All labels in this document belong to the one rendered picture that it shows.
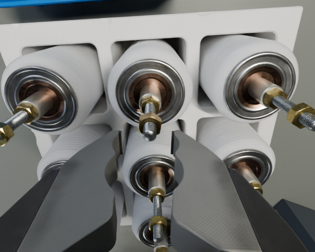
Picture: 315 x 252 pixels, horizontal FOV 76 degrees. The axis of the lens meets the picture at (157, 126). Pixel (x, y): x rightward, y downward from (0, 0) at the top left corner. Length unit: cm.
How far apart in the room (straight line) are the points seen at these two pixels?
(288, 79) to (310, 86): 35
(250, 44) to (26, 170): 64
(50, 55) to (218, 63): 18
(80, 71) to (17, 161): 48
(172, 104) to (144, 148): 7
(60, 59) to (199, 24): 17
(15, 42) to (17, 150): 39
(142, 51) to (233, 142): 16
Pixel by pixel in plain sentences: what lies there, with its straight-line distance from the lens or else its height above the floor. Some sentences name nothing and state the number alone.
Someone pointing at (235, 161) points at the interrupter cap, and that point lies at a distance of 29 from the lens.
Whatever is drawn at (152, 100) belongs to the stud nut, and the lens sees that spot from 19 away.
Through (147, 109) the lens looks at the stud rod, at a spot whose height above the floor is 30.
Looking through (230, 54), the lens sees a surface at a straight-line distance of 24.
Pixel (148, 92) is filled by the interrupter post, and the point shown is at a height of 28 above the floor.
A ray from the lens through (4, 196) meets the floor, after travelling 81.
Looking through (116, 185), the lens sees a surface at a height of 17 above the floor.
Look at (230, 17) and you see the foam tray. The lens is 30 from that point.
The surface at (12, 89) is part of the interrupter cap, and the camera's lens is 26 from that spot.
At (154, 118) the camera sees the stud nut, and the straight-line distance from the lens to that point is 15.
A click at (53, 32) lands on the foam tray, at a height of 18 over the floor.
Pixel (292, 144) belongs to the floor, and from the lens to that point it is 68.
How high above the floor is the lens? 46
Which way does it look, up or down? 62 degrees down
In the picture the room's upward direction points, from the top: 177 degrees clockwise
